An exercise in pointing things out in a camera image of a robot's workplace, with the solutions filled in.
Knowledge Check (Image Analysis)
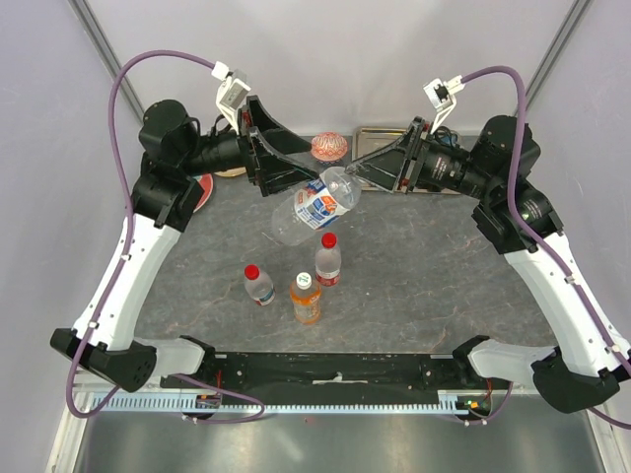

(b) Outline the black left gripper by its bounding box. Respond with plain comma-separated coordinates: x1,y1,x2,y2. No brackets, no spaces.
182,97,319,196

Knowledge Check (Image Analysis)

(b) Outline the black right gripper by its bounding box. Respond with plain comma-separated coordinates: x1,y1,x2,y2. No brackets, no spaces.
348,115,500,200

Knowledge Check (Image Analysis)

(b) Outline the clear Pocari Sweat bottle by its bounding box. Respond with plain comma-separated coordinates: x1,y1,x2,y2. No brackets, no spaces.
271,167,362,246

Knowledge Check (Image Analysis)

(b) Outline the tall red-cap clear bottle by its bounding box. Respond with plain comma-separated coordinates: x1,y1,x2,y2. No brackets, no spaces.
315,233,341,287

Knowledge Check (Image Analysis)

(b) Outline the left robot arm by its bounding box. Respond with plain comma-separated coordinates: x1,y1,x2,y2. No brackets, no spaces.
50,96,317,392

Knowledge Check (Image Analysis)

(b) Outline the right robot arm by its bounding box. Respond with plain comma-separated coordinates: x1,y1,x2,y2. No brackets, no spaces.
346,115,630,413

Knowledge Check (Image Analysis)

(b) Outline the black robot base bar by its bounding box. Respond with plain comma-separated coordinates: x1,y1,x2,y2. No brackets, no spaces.
192,352,509,403

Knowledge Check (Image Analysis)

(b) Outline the small red-cap clear bottle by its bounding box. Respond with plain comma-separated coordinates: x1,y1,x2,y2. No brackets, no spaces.
244,264,275,306

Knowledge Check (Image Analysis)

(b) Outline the orange juice bottle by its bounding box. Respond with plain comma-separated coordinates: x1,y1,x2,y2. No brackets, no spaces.
290,272,321,324

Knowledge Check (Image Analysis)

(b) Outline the steel tray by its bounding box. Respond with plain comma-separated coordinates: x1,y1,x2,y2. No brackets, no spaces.
351,127,456,195

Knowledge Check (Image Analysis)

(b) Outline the tan saucer plate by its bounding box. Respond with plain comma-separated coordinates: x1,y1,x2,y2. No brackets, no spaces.
216,167,246,178

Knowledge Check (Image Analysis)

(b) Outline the red patterned bowl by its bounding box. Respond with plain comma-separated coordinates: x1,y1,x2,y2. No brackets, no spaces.
311,132,348,164

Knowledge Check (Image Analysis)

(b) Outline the red teal floral plate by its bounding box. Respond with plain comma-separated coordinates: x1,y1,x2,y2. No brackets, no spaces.
194,173,214,213

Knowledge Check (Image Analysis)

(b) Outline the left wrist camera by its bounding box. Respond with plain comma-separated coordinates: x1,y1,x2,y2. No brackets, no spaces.
216,70,251,130

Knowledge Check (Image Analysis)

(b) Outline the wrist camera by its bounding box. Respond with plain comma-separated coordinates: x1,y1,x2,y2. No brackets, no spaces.
423,75,465,134
216,70,251,130

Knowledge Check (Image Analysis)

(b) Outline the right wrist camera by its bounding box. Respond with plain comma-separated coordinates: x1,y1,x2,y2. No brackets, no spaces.
423,75,465,134

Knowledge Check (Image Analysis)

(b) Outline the left aluminium frame post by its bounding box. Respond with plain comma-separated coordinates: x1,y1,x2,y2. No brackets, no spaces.
67,0,144,123

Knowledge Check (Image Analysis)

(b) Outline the aluminium frame post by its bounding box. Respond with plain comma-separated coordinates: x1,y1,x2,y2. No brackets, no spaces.
526,0,594,108
67,0,144,123

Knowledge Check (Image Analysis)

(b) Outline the right aluminium frame post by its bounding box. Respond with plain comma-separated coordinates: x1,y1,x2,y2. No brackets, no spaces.
526,0,594,108

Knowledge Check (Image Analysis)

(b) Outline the slotted cable duct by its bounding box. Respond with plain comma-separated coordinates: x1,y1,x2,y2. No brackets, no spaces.
103,390,469,415

